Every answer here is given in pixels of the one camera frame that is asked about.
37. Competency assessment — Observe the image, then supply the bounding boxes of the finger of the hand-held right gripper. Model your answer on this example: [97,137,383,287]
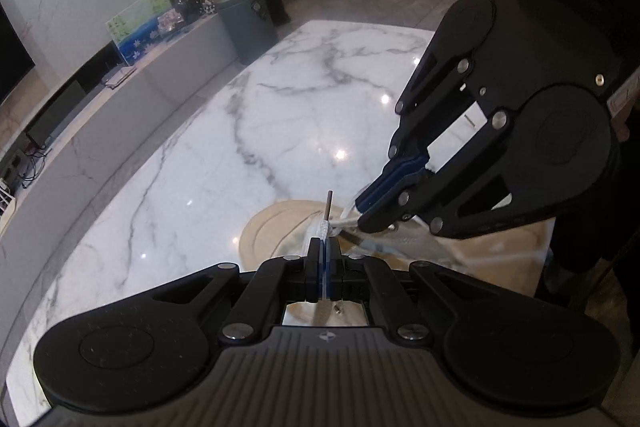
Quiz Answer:
[356,108,542,240]
[356,47,477,214]

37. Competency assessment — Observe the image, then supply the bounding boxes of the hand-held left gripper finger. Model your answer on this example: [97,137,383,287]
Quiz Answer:
[151,237,325,349]
[325,237,494,349]

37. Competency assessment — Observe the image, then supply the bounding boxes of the white shoelace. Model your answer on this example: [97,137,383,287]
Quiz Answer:
[312,191,481,269]

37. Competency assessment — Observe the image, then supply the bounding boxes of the beige canvas shoe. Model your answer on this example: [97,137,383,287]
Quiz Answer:
[239,199,551,303]

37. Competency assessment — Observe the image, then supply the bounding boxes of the grey trash bin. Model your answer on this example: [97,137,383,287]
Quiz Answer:
[215,0,279,66]

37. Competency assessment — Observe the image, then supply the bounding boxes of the grey stone television console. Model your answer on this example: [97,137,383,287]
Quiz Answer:
[0,7,239,249]

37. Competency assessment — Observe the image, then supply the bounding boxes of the small framed photo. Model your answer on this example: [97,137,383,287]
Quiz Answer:
[156,8,184,38]

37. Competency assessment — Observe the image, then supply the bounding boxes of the grey notebook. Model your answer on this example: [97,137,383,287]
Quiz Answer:
[101,66,137,88]

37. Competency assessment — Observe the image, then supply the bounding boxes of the green and blue painted board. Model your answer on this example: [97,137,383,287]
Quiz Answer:
[105,0,169,64]

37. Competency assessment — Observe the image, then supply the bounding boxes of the black soundbar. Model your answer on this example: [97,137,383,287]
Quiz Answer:
[25,78,87,146]

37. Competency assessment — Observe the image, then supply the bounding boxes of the white router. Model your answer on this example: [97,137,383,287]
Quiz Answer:
[0,179,14,219]

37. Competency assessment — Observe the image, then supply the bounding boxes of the black television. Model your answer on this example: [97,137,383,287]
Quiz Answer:
[0,2,37,108]

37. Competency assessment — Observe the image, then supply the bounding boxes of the tangle of black cables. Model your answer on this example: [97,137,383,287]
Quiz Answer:
[14,141,52,188]

